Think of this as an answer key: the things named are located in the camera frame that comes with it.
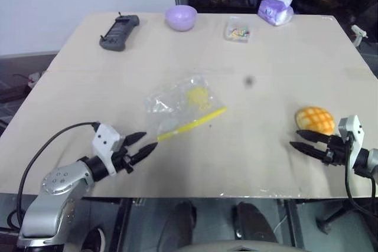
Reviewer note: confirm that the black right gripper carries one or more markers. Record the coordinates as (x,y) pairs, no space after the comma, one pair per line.
(336,151)

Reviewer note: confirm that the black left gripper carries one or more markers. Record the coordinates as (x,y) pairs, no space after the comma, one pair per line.
(122,157)

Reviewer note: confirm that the yellow bun toy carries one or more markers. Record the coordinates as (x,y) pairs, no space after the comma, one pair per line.
(316,119)

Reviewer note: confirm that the clear yellow zip bag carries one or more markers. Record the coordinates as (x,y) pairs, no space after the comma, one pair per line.
(183,104)

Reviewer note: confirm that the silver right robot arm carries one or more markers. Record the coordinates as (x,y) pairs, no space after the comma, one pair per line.
(367,160)

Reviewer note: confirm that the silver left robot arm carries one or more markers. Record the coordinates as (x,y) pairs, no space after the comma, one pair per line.
(56,184)

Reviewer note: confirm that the black stand base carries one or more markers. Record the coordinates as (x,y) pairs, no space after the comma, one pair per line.
(333,219)

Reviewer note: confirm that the dark rounded shape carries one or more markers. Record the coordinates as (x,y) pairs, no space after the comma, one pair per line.
(254,225)

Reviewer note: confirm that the grey handheld controller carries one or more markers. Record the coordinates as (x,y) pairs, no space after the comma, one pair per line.
(118,32)

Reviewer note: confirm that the white glue gun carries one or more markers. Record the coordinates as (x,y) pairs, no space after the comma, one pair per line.
(358,32)

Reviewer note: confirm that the white power strip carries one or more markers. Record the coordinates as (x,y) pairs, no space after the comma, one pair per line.
(35,77)

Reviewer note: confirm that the purple bowl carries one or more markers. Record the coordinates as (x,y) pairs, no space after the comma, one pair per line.
(180,17)

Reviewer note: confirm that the clear box of colourful pins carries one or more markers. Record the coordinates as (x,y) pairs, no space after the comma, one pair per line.
(237,30)

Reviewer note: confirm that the purple tissue pack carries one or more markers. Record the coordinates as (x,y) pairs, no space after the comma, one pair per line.
(274,10)

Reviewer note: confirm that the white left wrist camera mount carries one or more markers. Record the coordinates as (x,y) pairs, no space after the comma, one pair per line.
(104,142)

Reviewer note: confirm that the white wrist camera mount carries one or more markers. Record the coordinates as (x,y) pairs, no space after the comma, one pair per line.
(353,129)
(104,142)

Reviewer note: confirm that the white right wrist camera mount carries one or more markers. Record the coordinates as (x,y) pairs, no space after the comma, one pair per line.
(353,129)

